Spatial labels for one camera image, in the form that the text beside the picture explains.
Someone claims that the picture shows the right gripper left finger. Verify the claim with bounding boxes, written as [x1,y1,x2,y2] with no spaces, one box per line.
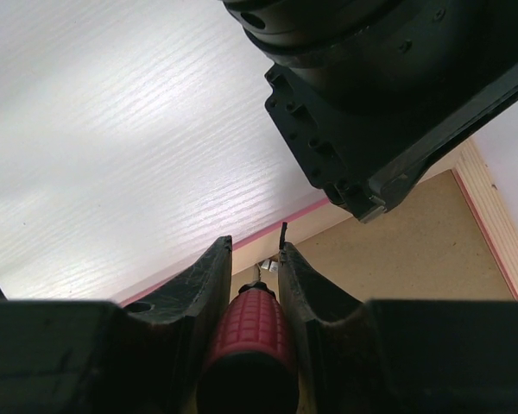
[0,236,232,413]

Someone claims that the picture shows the red handled screwdriver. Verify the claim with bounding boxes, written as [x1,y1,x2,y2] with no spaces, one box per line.
[196,281,300,413]

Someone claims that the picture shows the pink picture frame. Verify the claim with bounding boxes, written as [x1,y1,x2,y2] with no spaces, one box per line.
[118,140,518,307]

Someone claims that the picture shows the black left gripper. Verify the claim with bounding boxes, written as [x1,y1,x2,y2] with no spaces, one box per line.
[265,59,518,223]

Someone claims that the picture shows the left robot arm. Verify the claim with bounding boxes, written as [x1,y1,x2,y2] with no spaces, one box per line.
[224,0,518,222]

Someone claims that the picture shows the metal retaining clip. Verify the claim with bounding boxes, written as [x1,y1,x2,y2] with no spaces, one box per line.
[259,260,279,273]

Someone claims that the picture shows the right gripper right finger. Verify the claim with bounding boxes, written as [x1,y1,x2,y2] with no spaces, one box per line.
[278,241,518,413]

